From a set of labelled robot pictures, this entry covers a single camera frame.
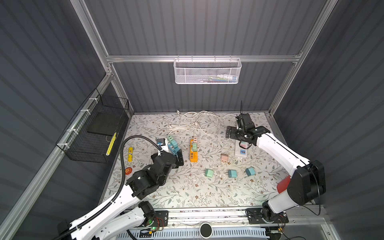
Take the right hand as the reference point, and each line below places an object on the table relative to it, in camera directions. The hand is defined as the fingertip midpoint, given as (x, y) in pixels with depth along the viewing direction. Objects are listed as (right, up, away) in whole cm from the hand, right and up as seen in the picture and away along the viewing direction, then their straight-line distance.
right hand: (234, 134), depth 87 cm
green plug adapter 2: (-40, -3, +9) cm, 41 cm away
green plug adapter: (-24, -8, +4) cm, 26 cm away
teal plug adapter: (-37, -6, +7) cm, 38 cm away
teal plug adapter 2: (-1, -24, +1) cm, 24 cm away
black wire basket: (-74, 0, -15) cm, 76 cm away
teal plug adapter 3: (+9, -22, 0) cm, 24 cm away
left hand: (-34, -8, -16) cm, 38 cm away
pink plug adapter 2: (-5, -16, +7) cm, 17 cm away
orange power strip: (-24, -14, +6) cm, 29 cm away
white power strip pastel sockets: (-1, -6, -15) cm, 17 cm away
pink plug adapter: (-24, -4, +9) cm, 25 cm away
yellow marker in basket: (-63, -4, -18) cm, 66 cm away
